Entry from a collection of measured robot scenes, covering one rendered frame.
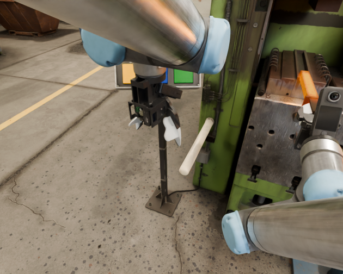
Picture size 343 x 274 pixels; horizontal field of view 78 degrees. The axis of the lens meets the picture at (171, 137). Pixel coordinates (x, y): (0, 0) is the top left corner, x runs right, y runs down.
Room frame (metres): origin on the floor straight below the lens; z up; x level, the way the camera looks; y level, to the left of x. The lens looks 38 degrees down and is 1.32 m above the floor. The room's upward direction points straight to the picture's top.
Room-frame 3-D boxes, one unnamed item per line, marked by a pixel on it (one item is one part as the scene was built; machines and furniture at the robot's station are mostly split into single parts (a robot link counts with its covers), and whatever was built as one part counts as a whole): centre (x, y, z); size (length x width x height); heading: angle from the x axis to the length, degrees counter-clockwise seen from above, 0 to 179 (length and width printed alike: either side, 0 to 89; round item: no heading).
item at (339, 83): (0.78, -0.68, 0.95); 0.12 x 0.08 x 0.06; 157
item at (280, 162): (0.97, -0.63, 0.69); 0.56 x 0.38 x 0.45; 157
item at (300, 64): (0.97, -0.60, 0.99); 0.42 x 0.05 x 0.01; 157
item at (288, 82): (0.98, -0.57, 0.96); 0.42 x 0.20 x 0.09; 157
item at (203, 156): (1.04, -0.21, 0.36); 0.09 x 0.07 x 0.12; 67
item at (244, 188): (0.97, -0.63, 0.23); 0.55 x 0.37 x 0.47; 157
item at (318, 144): (0.33, -0.32, 1.01); 0.08 x 0.05 x 0.08; 67
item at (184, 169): (0.85, -0.14, 0.62); 0.44 x 0.05 x 0.05; 157
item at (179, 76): (0.81, -0.05, 1.01); 0.07 x 0.05 x 0.07; 92
